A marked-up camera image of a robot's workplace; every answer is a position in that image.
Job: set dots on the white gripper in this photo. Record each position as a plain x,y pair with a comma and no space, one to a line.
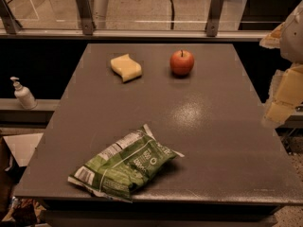
294,37

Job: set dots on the yellow wavy sponge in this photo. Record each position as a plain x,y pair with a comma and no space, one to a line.
126,67

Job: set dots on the green jalapeno chip bag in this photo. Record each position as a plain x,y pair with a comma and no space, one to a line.
126,165

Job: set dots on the red apple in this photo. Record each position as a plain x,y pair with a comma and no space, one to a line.
181,62

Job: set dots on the white pump lotion bottle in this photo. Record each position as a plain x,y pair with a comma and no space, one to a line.
23,94

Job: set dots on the right metal railing bracket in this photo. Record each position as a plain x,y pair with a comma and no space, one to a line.
213,19

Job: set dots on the metal railing bracket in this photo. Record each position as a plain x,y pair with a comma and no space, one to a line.
213,19
86,17
11,24

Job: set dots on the white cylindrical post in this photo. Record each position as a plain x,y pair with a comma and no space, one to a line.
94,2

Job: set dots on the middle metal railing bracket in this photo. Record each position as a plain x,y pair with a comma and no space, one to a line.
86,17

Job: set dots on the left metal railing bracket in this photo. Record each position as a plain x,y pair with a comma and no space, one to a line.
11,24

